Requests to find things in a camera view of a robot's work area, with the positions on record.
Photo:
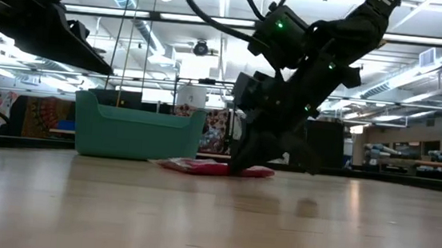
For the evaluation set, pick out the white cylinder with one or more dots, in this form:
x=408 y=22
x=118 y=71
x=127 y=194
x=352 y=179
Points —
x=191 y=96

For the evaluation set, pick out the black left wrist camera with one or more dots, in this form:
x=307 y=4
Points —
x=80 y=29

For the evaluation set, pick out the floral panel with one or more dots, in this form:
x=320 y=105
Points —
x=216 y=129

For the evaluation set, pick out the tall black cabinet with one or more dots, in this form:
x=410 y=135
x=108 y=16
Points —
x=327 y=145

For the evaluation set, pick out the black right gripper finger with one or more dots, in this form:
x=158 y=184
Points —
x=300 y=153
x=254 y=151

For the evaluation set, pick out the round black ceiling camera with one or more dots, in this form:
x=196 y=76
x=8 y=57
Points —
x=200 y=48

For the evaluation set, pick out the blue box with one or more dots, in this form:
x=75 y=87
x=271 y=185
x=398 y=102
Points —
x=66 y=125

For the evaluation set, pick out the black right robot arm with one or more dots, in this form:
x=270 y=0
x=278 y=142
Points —
x=353 y=31

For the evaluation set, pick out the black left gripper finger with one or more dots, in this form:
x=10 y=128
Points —
x=79 y=45
x=78 y=61

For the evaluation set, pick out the brown patterned fabric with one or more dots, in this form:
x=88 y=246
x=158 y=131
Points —
x=45 y=114

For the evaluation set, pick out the teal plastic basket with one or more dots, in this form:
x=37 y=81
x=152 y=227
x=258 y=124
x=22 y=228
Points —
x=135 y=136

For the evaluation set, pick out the white air vent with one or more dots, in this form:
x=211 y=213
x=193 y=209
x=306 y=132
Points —
x=427 y=58

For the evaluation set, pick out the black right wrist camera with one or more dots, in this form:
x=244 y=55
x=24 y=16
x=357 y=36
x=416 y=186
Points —
x=248 y=92

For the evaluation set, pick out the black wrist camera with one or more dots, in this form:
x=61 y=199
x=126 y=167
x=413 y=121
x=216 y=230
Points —
x=80 y=29
x=248 y=92

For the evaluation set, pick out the black monitor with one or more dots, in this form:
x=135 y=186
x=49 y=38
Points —
x=127 y=99

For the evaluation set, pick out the red popcorn bag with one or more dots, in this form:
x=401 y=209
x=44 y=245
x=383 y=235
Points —
x=201 y=167

